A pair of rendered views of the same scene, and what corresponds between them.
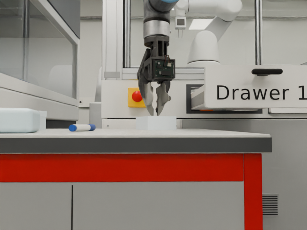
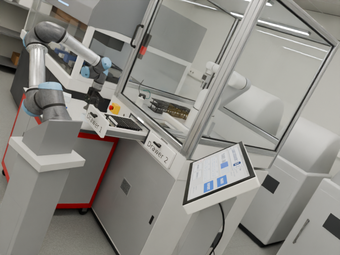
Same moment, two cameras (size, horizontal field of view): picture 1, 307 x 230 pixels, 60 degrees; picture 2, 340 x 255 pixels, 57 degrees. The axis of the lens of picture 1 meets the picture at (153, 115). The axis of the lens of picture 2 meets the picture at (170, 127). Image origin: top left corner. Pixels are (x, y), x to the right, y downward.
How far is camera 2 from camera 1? 2.17 m
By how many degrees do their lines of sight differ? 50
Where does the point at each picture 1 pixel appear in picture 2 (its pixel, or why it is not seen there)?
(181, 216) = not seen: hidden behind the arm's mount
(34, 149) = not seen: hidden behind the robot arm
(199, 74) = (136, 110)
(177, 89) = (127, 113)
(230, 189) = not seen: hidden behind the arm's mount
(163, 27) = (94, 84)
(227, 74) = (91, 110)
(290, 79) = (100, 122)
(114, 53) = (120, 85)
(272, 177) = (133, 177)
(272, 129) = (143, 155)
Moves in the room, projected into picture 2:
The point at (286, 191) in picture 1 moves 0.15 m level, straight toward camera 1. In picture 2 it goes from (134, 187) to (113, 181)
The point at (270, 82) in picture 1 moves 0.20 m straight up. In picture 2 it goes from (96, 120) to (108, 91)
